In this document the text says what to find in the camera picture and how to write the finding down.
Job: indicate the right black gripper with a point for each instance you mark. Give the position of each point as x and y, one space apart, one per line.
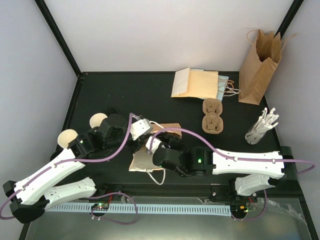
175 141

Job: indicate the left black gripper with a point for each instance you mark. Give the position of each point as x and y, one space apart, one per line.
133 148

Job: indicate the light blue cable duct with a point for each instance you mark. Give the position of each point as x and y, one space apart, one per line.
129 208

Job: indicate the orange paper bag white handles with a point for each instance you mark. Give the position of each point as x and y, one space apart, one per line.
152 164

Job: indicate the left black lid stack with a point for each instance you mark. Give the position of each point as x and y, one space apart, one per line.
109 111

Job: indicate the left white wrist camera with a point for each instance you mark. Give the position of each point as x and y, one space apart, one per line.
139 128

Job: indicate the left black frame post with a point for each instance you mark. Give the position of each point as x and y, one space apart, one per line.
47 15

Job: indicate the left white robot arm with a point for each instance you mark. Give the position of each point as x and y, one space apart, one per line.
71 174

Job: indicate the right black frame post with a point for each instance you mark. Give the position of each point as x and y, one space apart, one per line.
289 16

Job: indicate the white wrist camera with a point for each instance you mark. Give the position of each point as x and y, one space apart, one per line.
139 128
153 144

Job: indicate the black frame post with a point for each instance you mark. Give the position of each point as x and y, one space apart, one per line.
47 15
289 16

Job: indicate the white paper cup stack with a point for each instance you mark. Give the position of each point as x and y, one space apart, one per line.
65 137
96 119

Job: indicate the light blue flat paper bag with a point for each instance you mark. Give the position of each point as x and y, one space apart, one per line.
207 84

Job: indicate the white stirrer bundle in cup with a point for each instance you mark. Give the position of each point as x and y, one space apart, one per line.
267 121

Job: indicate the standing brown paper bag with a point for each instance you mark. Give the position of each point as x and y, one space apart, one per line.
259 66

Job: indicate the tan flat paper bag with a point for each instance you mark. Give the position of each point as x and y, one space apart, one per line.
180 85

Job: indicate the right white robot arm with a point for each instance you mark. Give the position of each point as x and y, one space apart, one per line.
256 171

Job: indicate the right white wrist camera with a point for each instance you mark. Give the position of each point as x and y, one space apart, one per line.
153 144

